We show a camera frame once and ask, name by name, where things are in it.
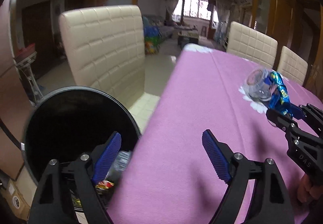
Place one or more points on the blue foil wrapper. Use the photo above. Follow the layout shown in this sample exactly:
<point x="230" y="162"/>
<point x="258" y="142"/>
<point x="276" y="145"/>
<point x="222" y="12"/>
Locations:
<point x="280" y="100"/>

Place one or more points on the pink floral tablecloth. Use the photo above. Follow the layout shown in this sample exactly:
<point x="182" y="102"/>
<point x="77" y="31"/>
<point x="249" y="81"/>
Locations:
<point x="170" y="178"/>

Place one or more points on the white plant stand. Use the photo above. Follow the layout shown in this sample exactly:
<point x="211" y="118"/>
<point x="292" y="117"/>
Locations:
<point x="24" y="59"/>

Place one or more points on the black trash bin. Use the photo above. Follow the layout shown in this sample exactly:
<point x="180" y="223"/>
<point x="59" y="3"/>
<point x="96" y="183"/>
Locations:
<point x="71" y="121"/>

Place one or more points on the cream chair left side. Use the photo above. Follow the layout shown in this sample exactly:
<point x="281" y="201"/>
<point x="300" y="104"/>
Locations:
<point x="105" y="49"/>

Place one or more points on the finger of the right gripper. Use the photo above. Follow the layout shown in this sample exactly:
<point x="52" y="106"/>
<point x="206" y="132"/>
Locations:
<point x="310" y="114"/>
<point x="283" y="122"/>

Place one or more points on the copper refrigerator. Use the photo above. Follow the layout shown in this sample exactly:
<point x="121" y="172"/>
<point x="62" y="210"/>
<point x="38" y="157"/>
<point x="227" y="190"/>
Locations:
<point x="14" y="103"/>

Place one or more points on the cream chair far right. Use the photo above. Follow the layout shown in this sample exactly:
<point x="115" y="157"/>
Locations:
<point x="292" y="66"/>

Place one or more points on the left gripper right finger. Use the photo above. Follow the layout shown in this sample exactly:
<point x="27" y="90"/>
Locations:
<point x="270" y="201"/>

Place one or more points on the red gold snack wrapper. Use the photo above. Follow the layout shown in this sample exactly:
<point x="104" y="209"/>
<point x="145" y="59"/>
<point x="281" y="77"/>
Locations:
<point x="104" y="186"/>

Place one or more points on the cream chair far middle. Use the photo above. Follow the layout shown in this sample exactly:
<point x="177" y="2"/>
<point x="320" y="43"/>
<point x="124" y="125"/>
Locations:
<point x="252" y="45"/>

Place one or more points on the grey sofa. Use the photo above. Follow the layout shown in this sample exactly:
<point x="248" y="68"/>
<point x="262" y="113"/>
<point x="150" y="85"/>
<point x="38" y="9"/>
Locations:
<point x="166" y="30"/>

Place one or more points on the cream chair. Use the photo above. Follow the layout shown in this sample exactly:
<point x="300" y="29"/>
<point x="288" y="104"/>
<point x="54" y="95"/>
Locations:
<point x="292" y="66"/>
<point x="252" y="45"/>
<point x="105" y="49"/>

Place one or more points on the cardboard boxes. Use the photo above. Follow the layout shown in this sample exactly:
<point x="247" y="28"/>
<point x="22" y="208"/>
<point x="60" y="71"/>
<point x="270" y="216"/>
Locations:
<point x="16" y="201"/>

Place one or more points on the right hand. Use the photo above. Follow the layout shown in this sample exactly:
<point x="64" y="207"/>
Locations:
<point x="307" y="192"/>

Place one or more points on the coffee table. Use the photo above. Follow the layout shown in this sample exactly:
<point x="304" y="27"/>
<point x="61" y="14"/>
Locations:
<point x="186" y="37"/>

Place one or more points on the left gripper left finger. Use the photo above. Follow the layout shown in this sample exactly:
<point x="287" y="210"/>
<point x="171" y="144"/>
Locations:
<point x="52" y="202"/>

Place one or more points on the clear plastic tray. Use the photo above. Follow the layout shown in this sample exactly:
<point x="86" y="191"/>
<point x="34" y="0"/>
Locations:
<point x="118" y="166"/>

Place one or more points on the colourful bag on floor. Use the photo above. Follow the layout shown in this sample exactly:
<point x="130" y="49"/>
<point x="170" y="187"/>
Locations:
<point x="152" y="39"/>

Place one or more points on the clear round plastic container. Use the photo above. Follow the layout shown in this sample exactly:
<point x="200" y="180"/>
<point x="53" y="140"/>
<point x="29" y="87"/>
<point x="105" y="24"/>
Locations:
<point x="257" y="86"/>

